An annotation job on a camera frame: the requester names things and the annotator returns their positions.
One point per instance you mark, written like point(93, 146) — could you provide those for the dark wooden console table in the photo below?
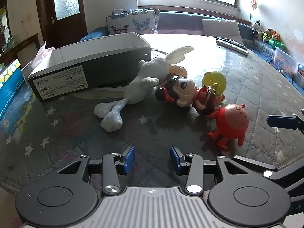
point(21, 44)

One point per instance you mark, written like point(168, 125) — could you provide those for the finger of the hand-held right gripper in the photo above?
point(280, 121)
point(261, 168)

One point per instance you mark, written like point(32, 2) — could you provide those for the blue dotted tissue box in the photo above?
point(11, 85)

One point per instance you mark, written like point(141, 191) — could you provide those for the plush toys on shelf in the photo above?
point(270, 34)

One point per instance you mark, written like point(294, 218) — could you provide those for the pale blue plush rabbit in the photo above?
point(147, 76)

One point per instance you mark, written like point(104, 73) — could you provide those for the blue sofa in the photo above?
point(180, 20)

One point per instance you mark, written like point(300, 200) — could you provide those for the yellow round toy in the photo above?
point(215, 79)

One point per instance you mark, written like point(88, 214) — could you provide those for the dark remote control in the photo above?
point(231, 42)

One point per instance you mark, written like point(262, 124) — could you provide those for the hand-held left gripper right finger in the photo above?
point(176, 160)

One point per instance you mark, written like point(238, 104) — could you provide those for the black-haired cartoon boy doll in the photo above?
point(182, 87)

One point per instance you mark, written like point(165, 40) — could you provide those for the butterfly print pillow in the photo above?
point(133, 23)

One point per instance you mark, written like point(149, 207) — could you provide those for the black and white plush toy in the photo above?
point(256, 27)

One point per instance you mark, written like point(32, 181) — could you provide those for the plain grey pillow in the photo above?
point(220, 29)

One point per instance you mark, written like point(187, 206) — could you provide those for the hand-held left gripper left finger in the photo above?
point(128, 159)

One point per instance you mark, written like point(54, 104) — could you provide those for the wall decoration figure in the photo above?
point(254, 4)

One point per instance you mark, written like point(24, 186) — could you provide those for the pink and white plastic bag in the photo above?
point(42, 51)

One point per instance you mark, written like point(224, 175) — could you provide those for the green bowl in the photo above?
point(276, 44)

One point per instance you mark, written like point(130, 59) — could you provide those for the clear plastic storage box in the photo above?
point(286, 60)

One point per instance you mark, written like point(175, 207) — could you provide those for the black and white cardboard box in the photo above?
point(106, 64)

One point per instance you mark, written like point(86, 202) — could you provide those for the tan peanut toy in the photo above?
point(180, 70)

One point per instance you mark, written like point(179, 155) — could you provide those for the brown door with frosted glass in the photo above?
point(66, 28)

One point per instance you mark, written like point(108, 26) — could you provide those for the red pig toy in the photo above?
point(232, 121)

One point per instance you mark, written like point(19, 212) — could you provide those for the grey star-print desktop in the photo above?
point(71, 128)

